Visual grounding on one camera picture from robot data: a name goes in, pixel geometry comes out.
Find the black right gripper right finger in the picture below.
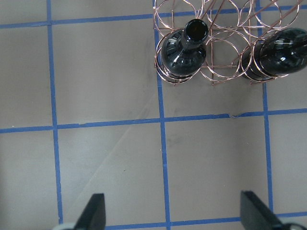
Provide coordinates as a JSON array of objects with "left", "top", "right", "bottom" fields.
[{"left": 240, "top": 191, "right": 283, "bottom": 230}]

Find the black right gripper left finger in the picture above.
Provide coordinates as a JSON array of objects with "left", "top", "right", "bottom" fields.
[{"left": 74, "top": 193, "right": 106, "bottom": 230}]

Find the dark wine bottle left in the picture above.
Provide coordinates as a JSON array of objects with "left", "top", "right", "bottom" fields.
[{"left": 240, "top": 28, "right": 307, "bottom": 81}]

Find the dark wine bottle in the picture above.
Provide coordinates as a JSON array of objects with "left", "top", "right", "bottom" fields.
[
  {"left": 240, "top": 28, "right": 307, "bottom": 81},
  {"left": 161, "top": 19, "right": 208, "bottom": 79}
]

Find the dark wine bottle right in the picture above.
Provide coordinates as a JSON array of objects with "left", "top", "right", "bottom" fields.
[{"left": 161, "top": 19, "right": 208, "bottom": 79}]

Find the copper wire bottle rack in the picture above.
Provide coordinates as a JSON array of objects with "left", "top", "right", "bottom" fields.
[{"left": 153, "top": 0, "right": 303, "bottom": 85}]

